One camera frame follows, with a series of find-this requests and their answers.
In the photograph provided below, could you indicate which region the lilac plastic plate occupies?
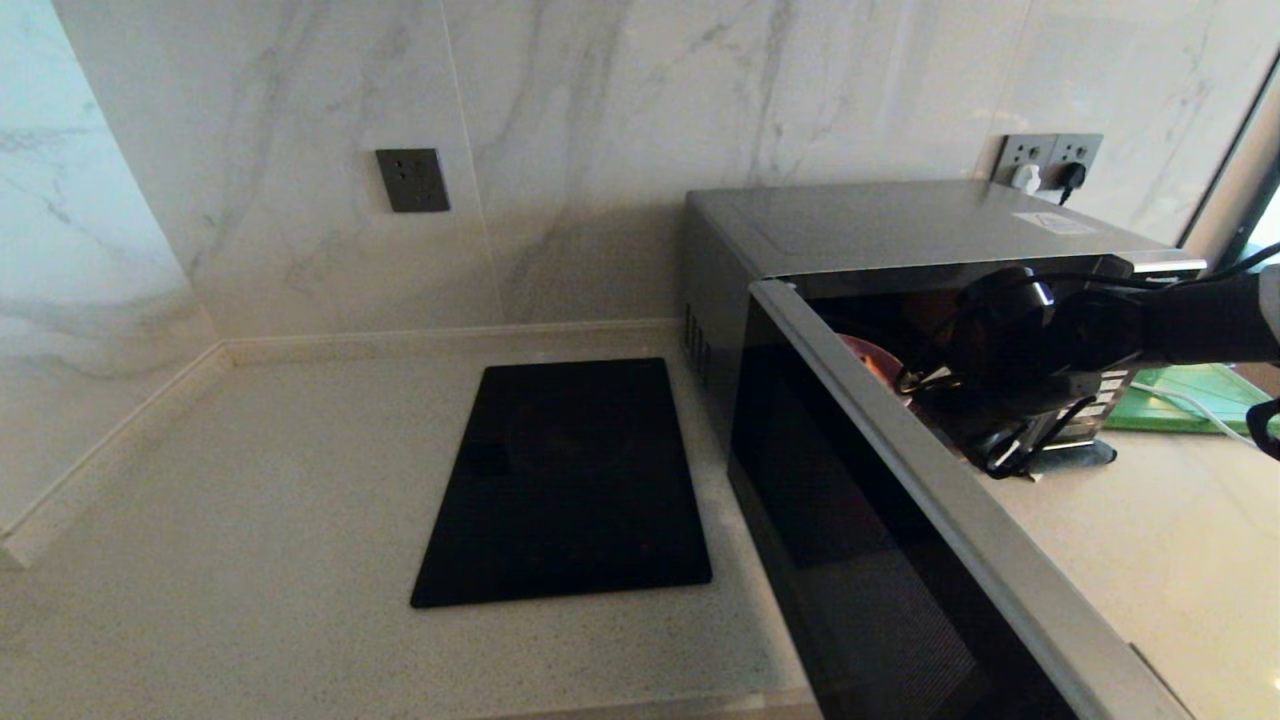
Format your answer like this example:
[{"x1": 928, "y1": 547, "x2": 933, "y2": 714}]
[{"x1": 838, "y1": 334, "x2": 916, "y2": 409}]

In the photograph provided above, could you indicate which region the black glass microwave door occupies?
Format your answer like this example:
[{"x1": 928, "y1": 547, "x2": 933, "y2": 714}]
[{"x1": 727, "y1": 278, "x2": 1196, "y2": 720}]

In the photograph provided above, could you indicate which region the dark cloth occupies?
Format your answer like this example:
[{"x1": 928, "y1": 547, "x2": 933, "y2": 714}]
[{"x1": 985, "y1": 438, "x2": 1118, "y2": 481}]

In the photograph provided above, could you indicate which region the green cutting board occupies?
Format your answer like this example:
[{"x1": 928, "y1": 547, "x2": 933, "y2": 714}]
[{"x1": 1103, "y1": 364, "x2": 1280, "y2": 436}]

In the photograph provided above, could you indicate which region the black glass induction cooktop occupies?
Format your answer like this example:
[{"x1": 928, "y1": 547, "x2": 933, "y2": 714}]
[{"x1": 410, "y1": 357, "x2": 713, "y2": 609}]

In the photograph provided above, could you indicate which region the white power cable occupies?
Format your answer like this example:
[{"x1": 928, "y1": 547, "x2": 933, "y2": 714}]
[{"x1": 1130, "y1": 381, "x2": 1263, "y2": 447}]

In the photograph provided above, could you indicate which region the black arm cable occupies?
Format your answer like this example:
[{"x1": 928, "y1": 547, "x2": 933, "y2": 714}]
[{"x1": 1245, "y1": 396, "x2": 1280, "y2": 463}]

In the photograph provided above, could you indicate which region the dark window frame post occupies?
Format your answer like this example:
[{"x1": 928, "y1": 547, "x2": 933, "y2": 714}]
[{"x1": 1180, "y1": 50, "x2": 1280, "y2": 271}]

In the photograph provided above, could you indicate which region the dark grey wall socket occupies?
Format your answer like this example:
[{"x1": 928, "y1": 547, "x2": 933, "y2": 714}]
[{"x1": 375, "y1": 148, "x2": 452, "y2": 214}]

